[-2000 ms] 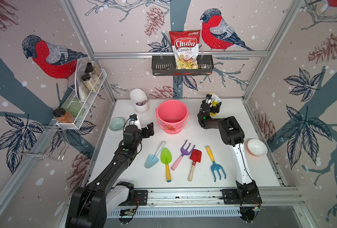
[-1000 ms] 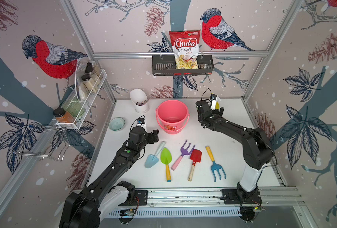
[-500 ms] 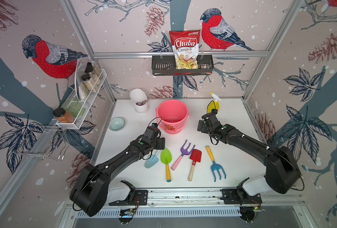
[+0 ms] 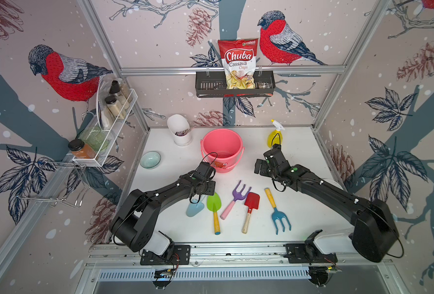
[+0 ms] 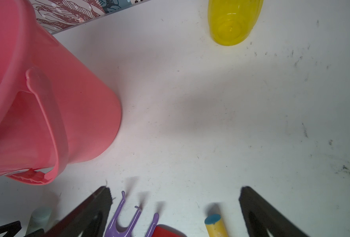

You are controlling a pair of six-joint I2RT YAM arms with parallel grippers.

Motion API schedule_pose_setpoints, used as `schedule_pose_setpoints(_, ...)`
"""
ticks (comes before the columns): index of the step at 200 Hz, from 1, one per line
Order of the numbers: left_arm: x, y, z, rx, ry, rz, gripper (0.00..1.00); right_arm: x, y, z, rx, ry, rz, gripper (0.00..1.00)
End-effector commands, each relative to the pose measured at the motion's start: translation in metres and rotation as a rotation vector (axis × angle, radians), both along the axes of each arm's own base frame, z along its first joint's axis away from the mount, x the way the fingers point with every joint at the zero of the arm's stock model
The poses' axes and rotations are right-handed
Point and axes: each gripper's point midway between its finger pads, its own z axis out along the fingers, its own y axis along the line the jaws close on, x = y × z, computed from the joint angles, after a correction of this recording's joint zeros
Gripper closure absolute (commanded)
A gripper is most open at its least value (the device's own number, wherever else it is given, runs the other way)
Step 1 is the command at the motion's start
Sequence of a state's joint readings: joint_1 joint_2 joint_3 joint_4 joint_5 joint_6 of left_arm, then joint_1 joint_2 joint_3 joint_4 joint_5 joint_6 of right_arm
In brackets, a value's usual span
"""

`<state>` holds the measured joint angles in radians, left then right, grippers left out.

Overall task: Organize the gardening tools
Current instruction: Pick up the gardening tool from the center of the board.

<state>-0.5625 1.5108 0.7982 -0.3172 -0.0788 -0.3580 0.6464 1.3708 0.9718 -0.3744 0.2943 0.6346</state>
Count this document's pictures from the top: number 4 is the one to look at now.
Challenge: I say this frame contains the green glass jar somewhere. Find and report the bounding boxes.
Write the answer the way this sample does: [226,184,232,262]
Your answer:
[78,126,110,153]

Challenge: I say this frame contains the green toy shovel yellow handle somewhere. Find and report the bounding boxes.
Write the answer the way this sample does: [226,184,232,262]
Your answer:
[207,193,221,235]

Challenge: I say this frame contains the white ceramic cup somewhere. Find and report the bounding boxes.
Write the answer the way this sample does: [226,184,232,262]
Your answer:
[167,114,192,147]

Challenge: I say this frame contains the blue toy fork yellow handle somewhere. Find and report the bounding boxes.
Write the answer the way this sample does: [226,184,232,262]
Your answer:
[265,187,292,235]

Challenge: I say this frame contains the red Chuba chips bag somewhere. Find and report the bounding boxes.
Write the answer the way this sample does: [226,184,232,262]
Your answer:
[218,39,258,89]

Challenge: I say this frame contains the purple toy rake pink handle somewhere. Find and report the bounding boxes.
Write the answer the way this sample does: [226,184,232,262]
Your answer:
[220,180,252,220]

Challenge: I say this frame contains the white bowl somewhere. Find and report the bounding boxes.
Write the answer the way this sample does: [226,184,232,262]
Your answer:
[323,179,344,190]

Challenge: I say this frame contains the yellow spray bottle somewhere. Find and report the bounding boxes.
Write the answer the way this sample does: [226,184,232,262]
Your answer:
[267,120,285,148]

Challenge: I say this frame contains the red toy spade wooden handle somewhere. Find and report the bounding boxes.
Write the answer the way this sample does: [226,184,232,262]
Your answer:
[242,192,260,234]

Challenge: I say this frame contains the orange jar black lid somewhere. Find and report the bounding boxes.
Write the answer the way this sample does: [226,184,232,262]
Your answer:
[68,138,96,159]

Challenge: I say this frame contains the chrome wire rack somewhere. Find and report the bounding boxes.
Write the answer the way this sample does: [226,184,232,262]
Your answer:
[17,162,90,208]

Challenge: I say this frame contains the black wall basket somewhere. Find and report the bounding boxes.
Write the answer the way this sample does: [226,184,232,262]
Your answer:
[196,71,275,98]

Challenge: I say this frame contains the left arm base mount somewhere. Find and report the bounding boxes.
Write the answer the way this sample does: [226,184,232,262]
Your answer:
[140,243,191,266]

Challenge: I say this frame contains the light green bowl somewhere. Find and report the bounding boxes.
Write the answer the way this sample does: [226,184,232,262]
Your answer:
[139,151,161,169]

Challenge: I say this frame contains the white wire wall shelf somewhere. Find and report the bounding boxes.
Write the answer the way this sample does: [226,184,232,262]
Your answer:
[73,76,138,167]

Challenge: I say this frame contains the spice bottle black cap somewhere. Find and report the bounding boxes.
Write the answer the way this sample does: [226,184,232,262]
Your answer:
[109,80,130,110]
[104,96,126,120]

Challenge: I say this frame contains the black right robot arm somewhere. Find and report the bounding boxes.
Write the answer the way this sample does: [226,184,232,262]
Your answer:
[254,144,399,263]

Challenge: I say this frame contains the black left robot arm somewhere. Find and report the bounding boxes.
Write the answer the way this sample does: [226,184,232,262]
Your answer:
[109,161,216,252]

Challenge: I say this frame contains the pink plastic bucket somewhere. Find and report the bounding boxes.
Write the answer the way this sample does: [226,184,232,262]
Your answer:
[200,129,245,173]

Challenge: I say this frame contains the light blue toy trowel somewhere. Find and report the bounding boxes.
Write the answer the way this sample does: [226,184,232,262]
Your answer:
[186,196,205,218]

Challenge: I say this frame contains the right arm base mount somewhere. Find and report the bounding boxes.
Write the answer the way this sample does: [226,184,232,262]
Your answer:
[284,230,338,265]

